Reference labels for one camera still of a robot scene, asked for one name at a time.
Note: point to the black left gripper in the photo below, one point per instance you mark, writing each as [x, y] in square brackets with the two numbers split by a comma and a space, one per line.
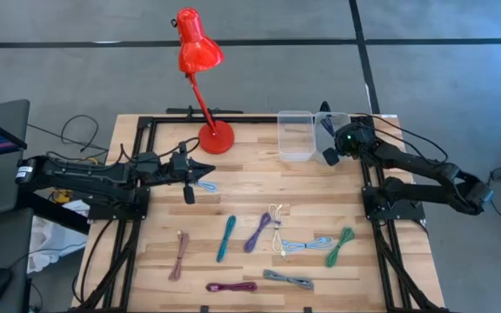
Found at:
[181, 171]

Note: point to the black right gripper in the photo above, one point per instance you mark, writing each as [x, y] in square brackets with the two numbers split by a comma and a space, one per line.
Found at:
[355, 141]

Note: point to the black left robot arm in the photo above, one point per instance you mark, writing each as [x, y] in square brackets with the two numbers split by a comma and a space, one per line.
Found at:
[81, 178]

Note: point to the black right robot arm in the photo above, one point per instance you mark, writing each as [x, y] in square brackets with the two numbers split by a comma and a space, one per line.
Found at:
[429, 167]

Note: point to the pale grey plastic bin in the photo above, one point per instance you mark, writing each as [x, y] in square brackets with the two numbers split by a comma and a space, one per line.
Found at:
[321, 145]

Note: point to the clear plastic bin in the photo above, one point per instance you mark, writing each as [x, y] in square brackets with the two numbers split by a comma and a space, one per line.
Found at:
[296, 145]

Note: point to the red desk lamp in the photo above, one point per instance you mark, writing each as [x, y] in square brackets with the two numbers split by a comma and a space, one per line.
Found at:
[198, 52]

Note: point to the yellow tool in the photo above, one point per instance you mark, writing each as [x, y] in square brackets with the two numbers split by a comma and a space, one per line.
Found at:
[62, 196]

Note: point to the white plastic bag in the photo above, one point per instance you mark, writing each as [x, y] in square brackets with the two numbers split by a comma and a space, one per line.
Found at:
[46, 239]

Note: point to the grey side desk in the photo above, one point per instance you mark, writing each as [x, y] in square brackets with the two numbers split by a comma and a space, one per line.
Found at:
[2, 243]

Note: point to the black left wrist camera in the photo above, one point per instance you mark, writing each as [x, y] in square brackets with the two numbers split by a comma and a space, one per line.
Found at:
[178, 160]

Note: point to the black aluminium table frame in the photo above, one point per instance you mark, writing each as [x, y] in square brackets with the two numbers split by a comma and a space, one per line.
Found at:
[255, 119]

